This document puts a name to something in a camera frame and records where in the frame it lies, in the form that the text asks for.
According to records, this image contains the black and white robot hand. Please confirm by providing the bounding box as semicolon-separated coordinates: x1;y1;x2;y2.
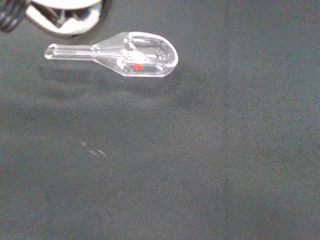
24;0;104;37

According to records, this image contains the black bench cloth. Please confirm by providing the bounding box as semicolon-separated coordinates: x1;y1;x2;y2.
0;0;320;240

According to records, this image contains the black ribbed coiled cable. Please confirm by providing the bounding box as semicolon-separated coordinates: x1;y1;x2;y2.
0;0;29;33

